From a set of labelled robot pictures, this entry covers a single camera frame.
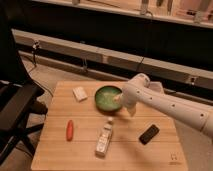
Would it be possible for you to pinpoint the black office chair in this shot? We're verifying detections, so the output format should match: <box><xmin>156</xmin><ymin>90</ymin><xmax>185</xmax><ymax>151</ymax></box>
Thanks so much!
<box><xmin>0</xmin><ymin>79</ymin><xmax>49</xmax><ymax>167</ymax></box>

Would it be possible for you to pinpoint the black rectangular box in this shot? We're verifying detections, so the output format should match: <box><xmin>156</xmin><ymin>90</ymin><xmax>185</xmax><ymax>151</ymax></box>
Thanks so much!
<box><xmin>139</xmin><ymin>124</ymin><xmax>160</xmax><ymax>145</ymax></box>

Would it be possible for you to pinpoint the white rectangular sponge block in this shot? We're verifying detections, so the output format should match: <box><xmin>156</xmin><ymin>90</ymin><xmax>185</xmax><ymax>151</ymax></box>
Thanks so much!
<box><xmin>73</xmin><ymin>87</ymin><xmax>87</xmax><ymax>102</ymax></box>

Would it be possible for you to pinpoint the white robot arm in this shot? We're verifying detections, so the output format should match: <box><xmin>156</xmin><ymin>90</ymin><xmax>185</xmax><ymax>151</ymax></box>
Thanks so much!
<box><xmin>114</xmin><ymin>73</ymin><xmax>213</xmax><ymax>139</ymax></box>

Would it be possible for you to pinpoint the green ceramic bowl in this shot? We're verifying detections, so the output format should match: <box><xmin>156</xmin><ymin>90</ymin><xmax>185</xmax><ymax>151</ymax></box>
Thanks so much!
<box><xmin>94</xmin><ymin>85</ymin><xmax>122</xmax><ymax>112</ymax></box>

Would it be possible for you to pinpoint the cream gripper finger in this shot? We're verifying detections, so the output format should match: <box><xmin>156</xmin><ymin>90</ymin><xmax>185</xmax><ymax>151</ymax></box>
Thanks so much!
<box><xmin>113</xmin><ymin>94</ymin><xmax>122</xmax><ymax>102</ymax></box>

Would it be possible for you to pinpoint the black hanging cable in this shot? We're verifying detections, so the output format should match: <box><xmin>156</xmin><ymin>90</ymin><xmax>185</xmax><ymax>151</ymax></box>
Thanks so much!
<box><xmin>134</xmin><ymin>9</ymin><xmax>154</xmax><ymax>74</ymax></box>

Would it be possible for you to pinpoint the white squeeze bottle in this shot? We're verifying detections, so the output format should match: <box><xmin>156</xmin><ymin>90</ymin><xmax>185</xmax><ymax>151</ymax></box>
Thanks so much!
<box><xmin>95</xmin><ymin>117</ymin><xmax>113</xmax><ymax>157</ymax></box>

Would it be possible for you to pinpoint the orange carrot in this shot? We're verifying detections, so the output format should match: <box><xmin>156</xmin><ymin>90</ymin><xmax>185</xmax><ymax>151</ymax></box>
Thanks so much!
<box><xmin>66</xmin><ymin>120</ymin><xmax>74</xmax><ymax>141</ymax></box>

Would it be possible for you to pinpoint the grey baseboard rail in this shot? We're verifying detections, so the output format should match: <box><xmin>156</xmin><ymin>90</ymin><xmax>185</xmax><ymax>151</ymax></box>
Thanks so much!
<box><xmin>12</xmin><ymin>29</ymin><xmax>213</xmax><ymax>90</ymax></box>

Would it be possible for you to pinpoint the translucent plastic cup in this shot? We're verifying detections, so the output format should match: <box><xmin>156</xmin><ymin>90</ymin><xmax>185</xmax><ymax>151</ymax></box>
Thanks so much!
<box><xmin>149</xmin><ymin>82</ymin><xmax>164</xmax><ymax>93</ymax></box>

